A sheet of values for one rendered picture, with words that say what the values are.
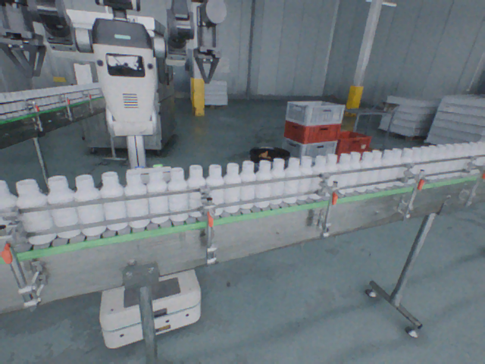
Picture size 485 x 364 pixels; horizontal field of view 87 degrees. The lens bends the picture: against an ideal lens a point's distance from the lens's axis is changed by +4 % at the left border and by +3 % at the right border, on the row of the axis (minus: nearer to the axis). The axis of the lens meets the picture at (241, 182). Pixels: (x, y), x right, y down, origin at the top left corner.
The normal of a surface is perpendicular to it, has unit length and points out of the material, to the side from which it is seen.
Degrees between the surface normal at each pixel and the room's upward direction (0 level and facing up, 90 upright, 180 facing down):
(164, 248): 90
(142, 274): 90
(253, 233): 90
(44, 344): 0
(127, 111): 90
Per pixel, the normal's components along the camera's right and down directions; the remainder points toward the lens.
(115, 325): 0.38, 0.40
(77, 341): 0.06, -0.91
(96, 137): 0.07, 0.43
